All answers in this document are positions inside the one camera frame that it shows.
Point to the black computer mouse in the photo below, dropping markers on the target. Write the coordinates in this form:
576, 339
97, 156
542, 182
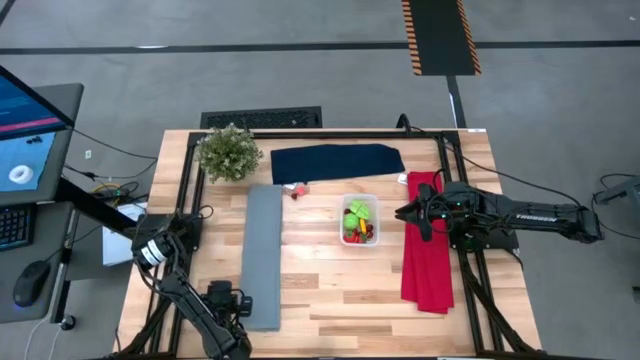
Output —
31, 282

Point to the grey side desk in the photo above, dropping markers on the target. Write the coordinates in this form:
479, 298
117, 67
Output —
70, 110

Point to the black diagonal desk beam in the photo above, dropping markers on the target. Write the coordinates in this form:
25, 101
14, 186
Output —
95, 207

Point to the black power strip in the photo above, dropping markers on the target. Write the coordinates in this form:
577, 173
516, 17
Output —
117, 192

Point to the orange pink toy peach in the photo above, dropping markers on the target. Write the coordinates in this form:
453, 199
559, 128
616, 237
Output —
301, 190

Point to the black round knob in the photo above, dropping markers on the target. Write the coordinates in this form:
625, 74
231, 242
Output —
67, 322

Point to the grey stand foot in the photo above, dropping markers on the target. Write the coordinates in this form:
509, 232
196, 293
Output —
620, 190

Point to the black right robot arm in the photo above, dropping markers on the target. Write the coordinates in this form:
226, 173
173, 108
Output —
530, 217

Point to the monitor with blue screen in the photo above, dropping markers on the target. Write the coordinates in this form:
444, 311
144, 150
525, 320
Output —
25, 150

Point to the potted green plant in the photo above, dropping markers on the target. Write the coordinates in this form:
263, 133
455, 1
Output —
229, 152

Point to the black orange striped floor mat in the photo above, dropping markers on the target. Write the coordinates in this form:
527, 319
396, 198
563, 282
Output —
440, 35

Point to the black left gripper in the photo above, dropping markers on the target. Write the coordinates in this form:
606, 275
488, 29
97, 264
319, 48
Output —
220, 296

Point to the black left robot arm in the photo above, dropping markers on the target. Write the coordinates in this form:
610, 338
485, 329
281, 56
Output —
195, 310

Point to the clear plastic tupperware container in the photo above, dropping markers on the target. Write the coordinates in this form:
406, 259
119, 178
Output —
376, 200

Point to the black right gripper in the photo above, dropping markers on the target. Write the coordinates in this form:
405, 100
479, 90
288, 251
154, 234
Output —
435, 212

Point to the dark red cherry with stem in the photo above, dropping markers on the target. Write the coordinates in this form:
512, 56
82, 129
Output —
370, 235

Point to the black keyboard on table edge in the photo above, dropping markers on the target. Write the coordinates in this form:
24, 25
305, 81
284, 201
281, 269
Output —
260, 118

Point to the black aluminium table frame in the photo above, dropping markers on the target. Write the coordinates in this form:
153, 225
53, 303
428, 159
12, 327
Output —
350, 135

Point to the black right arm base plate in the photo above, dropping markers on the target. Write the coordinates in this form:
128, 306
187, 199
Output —
500, 243

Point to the grey folded cloth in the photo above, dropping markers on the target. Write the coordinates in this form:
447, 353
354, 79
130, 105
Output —
262, 250

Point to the small white tag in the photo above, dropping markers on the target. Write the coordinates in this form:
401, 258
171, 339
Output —
402, 178

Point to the navy blue cloth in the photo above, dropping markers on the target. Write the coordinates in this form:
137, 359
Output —
335, 162

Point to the red folded cloth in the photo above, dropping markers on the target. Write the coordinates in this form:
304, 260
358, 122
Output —
427, 270

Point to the white paper box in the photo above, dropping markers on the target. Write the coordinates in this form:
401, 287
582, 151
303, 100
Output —
117, 250

